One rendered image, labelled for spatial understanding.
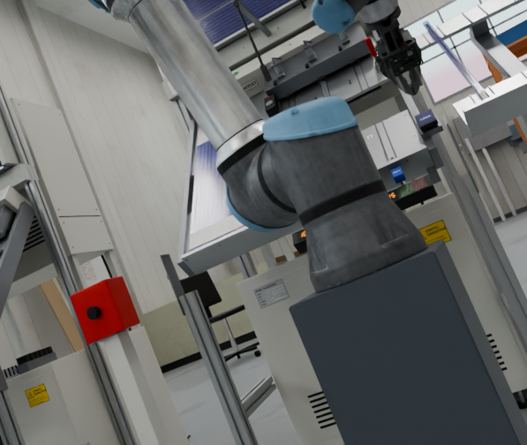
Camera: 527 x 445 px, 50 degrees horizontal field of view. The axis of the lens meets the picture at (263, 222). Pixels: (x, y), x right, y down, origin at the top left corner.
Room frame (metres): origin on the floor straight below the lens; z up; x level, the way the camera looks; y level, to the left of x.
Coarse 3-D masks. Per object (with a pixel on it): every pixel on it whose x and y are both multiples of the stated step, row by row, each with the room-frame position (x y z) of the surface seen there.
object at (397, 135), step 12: (384, 120) 1.43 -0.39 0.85; (396, 120) 1.40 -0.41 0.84; (408, 120) 1.38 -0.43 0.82; (372, 132) 1.42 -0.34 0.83; (384, 132) 1.39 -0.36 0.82; (396, 132) 1.37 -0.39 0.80; (408, 132) 1.35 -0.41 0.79; (372, 144) 1.39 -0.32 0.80; (384, 144) 1.37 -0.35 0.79; (396, 144) 1.35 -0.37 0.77; (408, 144) 1.33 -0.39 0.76; (420, 144) 1.30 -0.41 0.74; (372, 156) 1.36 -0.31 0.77; (384, 156) 1.34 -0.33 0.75; (396, 156) 1.31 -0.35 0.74
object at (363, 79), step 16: (368, 64) 1.63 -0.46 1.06; (320, 80) 1.70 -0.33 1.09; (336, 80) 1.66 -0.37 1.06; (352, 80) 1.61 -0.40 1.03; (368, 80) 1.57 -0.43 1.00; (384, 80) 1.54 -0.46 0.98; (256, 96) 1.84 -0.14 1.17; (304, 96) 1.69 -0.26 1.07; (320, 96) 1.64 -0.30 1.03; (336, 96) 1.60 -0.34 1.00; (352, 96) 1.57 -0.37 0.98; (192, 176) 1.72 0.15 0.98
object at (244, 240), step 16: (400, 160) 1.27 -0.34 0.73; (416, 160) 1.28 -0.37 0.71; (432, 160) 1.28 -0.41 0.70; (384, 176) 1.30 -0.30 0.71; (416, 176) 1.31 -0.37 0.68; (224, 240) 1.41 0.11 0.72; (240, 240) 1.42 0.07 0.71; (256, 240) 1.42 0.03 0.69; (272, 240) 1.43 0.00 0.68; (192, 256) 1.44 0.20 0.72; (208, 256) 1.45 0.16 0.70; (224, 256) 1.45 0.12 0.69
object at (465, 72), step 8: (424, 24) 1.47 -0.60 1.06; (432, 32) 1.42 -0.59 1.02; (440, 40) 1.38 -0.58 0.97; (448, 48) 1.34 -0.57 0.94; (448, 56) 1.32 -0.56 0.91; (456, 56) 1.30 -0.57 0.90; (456, 64) 1.27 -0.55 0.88; (464, 72) 1.24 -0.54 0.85; (472, 80) 1.21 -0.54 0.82; (480, 88) 1.18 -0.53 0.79
